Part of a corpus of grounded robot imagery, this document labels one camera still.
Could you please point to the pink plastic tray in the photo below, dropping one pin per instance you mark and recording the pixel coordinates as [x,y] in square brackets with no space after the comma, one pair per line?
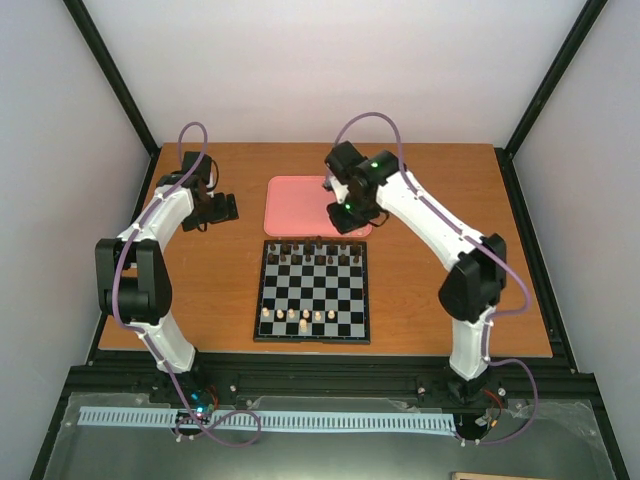
[296,207]

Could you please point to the black white chess board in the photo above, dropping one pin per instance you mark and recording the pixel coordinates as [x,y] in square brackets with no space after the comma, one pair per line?
[318,275]

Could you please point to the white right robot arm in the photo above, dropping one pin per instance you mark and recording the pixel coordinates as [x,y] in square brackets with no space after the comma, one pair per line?
[476,275]

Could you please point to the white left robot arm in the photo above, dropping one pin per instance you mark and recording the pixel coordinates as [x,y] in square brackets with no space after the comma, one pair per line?
[132,277]

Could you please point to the black aluminium frame post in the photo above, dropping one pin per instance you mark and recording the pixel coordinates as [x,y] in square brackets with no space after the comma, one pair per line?
[98,48]

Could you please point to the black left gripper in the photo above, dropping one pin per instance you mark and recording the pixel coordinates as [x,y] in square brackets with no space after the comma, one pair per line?
[192,222]

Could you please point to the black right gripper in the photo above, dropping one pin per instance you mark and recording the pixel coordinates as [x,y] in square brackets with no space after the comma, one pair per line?
[344,226]

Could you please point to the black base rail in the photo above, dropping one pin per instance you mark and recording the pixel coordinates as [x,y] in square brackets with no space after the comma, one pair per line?
[419,381]

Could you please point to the light blue cable duct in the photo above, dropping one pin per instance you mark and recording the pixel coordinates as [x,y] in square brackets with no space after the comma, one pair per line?
[272,421]

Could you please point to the black right frame post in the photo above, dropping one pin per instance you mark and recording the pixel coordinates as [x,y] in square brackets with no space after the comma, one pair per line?
[569,48]

